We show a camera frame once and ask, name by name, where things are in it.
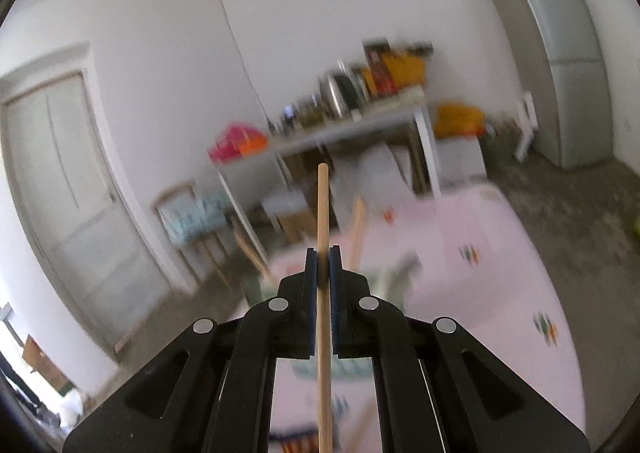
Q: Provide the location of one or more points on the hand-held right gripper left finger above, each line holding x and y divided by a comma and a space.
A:
295, 313

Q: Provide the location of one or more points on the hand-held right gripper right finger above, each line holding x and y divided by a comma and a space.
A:
350, 313

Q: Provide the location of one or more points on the mint green utensil holder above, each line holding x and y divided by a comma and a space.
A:
395, 278

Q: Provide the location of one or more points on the bundle of wooden chopsticks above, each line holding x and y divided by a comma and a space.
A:
357, 233

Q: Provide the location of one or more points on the light wooden chopstick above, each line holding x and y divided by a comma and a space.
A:
324, 213

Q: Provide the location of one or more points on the blue patterned cloth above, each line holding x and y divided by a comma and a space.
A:
195, 220

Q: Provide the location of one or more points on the wooden chair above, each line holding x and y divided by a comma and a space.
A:
172, 203

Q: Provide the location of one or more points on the orange plastic bowl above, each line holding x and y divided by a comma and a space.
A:
254, 144

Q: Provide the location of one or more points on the pink plastic bag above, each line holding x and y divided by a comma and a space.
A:
227, 143

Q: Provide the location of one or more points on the white-framed side table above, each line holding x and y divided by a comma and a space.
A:
350, 125

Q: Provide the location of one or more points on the steel electric kettle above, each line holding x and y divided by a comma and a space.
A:
337, 95

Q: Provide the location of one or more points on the yellow bag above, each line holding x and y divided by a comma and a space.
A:
457, 120

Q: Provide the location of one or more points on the grey door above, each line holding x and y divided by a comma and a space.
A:
75, 208

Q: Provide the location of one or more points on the orange bag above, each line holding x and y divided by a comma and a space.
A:
407, 70

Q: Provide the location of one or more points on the white plastic stool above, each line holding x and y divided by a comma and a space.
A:
526, 128

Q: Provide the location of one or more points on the silver refrigerator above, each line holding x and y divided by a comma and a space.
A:
555, 53

